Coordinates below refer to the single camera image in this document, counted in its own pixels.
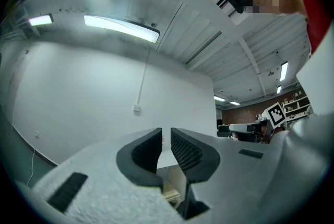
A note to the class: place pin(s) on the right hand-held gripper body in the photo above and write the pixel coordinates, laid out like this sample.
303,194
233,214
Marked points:
276,116

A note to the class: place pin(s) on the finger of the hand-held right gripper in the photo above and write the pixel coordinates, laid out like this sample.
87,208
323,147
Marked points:
238,128

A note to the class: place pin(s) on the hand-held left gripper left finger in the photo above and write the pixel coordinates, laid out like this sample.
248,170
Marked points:
104,191

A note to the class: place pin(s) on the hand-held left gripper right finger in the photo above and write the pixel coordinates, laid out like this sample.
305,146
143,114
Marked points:
235,173

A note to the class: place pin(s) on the white curved desk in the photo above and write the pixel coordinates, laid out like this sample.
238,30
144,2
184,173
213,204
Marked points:
167,160

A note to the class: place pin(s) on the black monitor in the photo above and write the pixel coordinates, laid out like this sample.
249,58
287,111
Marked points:
223,131

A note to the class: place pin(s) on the white storage shelf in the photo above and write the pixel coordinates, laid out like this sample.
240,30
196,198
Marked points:
297,108

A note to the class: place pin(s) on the rectangular ceiling light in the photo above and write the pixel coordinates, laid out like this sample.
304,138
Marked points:
284,71
220,98
40,20
279,89
234,103

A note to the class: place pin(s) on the cream upholstered stool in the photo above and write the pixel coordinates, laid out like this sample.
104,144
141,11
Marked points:
171,191

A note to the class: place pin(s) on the person's red shirt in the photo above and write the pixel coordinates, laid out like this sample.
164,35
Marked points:
315,9

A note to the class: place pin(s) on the long curved ceiling light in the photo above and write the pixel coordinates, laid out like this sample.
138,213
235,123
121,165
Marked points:
122,27

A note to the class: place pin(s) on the white wall socket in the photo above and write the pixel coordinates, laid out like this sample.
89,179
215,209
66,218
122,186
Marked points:
37,134

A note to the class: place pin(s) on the white wall switch box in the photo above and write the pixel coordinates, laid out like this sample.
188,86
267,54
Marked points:
137,107

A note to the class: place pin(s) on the black head-worn camera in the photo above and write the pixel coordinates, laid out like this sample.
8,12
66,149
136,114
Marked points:
236,2

